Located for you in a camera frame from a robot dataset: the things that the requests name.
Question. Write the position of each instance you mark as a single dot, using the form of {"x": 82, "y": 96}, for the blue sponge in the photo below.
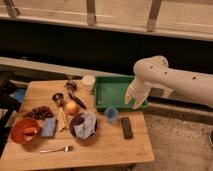
{"x": 49, "y": 128}

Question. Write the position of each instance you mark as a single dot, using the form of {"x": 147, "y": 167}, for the round metal strainer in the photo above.
{"x": 70, "y": 84}

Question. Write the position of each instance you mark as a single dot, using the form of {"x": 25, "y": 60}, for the metal cup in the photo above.
{"x": 58, "y": 98}

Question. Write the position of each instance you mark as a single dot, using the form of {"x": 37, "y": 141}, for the orange red bowl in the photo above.
{"x": 16, "y": 132}

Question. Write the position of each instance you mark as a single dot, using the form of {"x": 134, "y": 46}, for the grey blue cloth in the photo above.
{"x": 86, "y": 126}

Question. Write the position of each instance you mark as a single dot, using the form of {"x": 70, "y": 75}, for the purple bowl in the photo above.
{"x": 75, "y": 125}

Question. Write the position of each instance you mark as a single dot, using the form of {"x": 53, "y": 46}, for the bunch of dark grapes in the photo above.
{"x": 39, "y": 113}

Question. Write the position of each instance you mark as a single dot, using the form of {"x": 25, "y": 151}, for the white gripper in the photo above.
{"x": 139, "y": 90}

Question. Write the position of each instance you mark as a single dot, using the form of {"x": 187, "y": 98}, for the orange apple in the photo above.
{"x": 71, "y": 108}

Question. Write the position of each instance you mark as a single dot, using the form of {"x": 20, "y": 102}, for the black rectangular block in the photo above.
{"x": 126, "y": 127}

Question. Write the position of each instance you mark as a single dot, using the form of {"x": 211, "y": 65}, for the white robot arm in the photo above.
{"x": 155, "y": 70}

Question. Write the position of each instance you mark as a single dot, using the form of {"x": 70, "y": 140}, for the red item in bowl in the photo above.
{"x": 31, "y": 131}

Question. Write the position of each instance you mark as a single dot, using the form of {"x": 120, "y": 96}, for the pale banana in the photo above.
{"x": 62, "y": 120}

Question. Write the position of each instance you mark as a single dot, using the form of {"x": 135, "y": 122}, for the green plastic tray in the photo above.
{"x": 110, "y": 91}

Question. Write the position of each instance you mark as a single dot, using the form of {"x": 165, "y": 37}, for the small blue cup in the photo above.
{"x": 111, "y": 113}

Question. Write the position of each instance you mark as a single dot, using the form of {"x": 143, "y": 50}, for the white cup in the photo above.
{"x": 88, "y": 82}

